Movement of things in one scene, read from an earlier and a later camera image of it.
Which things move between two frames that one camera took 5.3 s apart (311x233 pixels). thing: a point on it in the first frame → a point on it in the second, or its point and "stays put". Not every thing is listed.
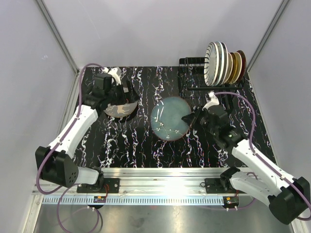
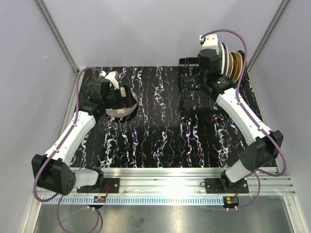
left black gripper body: (116, 95) stays put
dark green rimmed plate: (226, 62) stays put
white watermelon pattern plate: (221, 62) stays put
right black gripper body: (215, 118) → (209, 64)
